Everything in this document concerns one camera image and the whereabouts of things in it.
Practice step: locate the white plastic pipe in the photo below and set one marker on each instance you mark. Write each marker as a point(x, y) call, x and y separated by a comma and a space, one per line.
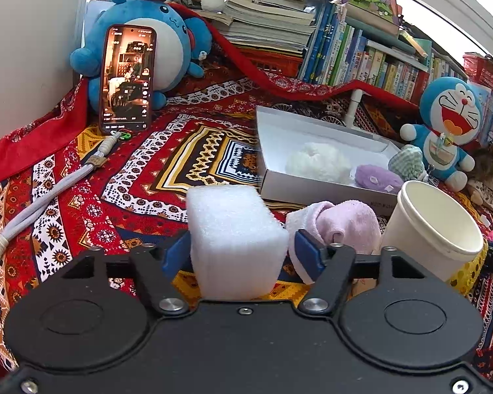
point(353, 108)

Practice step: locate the pink towel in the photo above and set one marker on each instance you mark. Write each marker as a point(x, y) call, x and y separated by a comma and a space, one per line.
point(349, 225)

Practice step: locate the purple plush toy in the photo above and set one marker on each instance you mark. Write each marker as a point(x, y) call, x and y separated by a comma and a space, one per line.
point(378, 178)

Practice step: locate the blue cat robot plush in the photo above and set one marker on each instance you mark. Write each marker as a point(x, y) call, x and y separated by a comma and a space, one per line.
point(445, 139)

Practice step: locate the red plastic basket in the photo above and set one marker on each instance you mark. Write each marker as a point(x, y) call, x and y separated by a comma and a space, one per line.
point(487, 69)

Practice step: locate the white cardboard box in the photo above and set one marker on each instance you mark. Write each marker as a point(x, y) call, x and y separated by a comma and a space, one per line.
point(279, 180)

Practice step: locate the stack of flat books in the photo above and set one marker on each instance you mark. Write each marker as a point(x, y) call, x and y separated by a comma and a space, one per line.
point(267, 20)

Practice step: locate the round blue plush toy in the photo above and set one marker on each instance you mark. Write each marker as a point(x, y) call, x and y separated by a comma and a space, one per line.
point(172, 45)

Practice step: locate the green checked cloth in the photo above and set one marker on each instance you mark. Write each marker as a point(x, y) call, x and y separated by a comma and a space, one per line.
point(406, 160)

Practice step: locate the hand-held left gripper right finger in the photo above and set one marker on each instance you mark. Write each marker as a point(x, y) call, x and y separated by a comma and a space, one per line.
point(308, 252)

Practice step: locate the smartphone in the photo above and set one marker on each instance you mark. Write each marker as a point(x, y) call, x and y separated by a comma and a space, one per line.
point(127, 78)

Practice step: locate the white paper cup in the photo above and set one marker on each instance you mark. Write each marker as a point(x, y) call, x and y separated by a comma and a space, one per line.
point(435, 221)

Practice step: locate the row of upright books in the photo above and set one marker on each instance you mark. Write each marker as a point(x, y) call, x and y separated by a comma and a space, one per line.
point(365, 61)

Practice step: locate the orange plastic crate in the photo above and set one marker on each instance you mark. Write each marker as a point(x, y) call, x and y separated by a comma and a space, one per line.
point(271, 63)

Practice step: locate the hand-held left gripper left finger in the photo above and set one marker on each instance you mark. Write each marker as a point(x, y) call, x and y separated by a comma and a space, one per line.
point(176, 254)

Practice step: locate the red patterned blanket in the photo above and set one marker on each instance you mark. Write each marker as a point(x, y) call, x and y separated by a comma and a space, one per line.
point(127, 197)

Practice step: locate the white fluffy plush ball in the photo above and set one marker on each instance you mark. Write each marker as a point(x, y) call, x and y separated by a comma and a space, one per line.
point(316, 164)

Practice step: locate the white sponge block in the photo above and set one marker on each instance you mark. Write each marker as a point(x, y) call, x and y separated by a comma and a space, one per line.
point(234, 234)

